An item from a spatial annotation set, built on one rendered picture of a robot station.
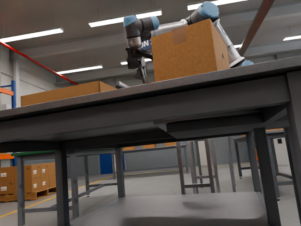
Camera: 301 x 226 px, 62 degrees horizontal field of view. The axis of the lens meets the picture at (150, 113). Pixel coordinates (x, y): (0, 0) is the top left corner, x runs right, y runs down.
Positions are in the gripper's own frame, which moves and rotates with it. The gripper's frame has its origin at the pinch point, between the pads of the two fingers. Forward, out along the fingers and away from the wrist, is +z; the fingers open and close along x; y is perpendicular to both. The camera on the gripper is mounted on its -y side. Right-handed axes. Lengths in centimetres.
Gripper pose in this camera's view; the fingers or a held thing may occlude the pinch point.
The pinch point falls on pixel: (145, 81)
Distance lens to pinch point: 142.6
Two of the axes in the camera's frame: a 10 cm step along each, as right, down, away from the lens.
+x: -2.7, 3.7, -8.9
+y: -9.5, 0.6, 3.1
